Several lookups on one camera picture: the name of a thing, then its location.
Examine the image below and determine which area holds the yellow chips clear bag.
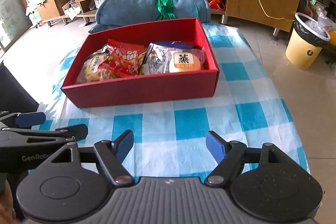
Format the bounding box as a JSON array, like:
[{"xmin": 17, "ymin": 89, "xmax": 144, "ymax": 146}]
[{"xmin": 76, "ymin": 49, "xmax": 116, "ymax": 84}]

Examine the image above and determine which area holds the red candy snack bag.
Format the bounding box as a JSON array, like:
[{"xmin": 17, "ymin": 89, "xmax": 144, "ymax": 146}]
[{"xmin": 98, "ymin": 39, "xmax": 144, "ymax": 77}]

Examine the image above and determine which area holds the white Kaprons snack pack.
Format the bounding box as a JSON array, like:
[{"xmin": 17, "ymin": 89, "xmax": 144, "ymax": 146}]
[{"xmin": 139, "ymin": 42, "xmax": 176, "ymax": 75}]

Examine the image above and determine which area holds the steamed bun clear package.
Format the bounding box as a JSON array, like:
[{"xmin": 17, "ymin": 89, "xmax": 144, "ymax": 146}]
[{"xmin": 168, "ymin": 49, "xmax": 206, "ymax": 73}]

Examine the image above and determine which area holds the purple snack packet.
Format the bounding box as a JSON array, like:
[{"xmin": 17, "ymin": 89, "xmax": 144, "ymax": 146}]
[{"xmin": 154, "ymin": 41, "xmax": 202, "ymax": 50}]

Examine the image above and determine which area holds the dark chair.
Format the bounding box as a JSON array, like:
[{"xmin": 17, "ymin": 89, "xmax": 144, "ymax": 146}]
[{"xmin": 0, "ymin": 61, "xmax": 39, "ymax": 113}]

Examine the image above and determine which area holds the blue white checkered tablecloth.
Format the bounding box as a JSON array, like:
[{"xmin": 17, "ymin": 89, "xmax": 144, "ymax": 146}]
[{"xmin": 38, "ymin": 23, "xmax": 309, "ymax": 178}]

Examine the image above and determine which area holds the red cardboard box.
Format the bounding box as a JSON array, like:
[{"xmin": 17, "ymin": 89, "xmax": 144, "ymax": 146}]
[{"xmin": 61, "ymin": 18, "xmax": 219, "ymax": 108}]

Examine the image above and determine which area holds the yellow trash bin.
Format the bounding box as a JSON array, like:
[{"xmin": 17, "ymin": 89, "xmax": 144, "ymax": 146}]
[{"xmin": 285, "ymin": 12, "xmax": 330, "ymax": 70}]

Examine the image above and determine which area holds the rolled blue blanket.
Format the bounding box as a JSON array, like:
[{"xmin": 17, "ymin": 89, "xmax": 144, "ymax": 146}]
[{"xmin": 89, "ymin": 0, "xmax": 211, "ymax": 34}]

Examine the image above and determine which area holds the white paper bag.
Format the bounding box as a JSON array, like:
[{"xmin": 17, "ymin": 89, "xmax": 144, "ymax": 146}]
[{"xmin": 62, "ymin": 0, "xmax": 81, "ymax": 20}]

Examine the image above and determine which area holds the green ribbon tie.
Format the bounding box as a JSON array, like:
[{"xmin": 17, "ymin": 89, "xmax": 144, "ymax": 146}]
[{"xmin": 155, "ymin": 0, "xmax": 177, "ymax": 20}]

